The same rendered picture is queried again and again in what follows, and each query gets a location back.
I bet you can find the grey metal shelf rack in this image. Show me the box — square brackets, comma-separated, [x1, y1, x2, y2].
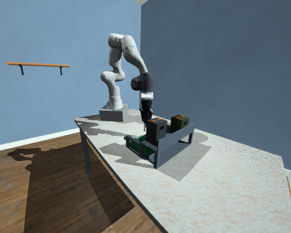
[124, 123, 195, 169]

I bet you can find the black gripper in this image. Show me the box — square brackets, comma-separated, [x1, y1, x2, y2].
[140, 100, 154, 132]

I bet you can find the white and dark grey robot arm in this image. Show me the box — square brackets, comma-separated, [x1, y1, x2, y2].
[100, 33, 154, 110]

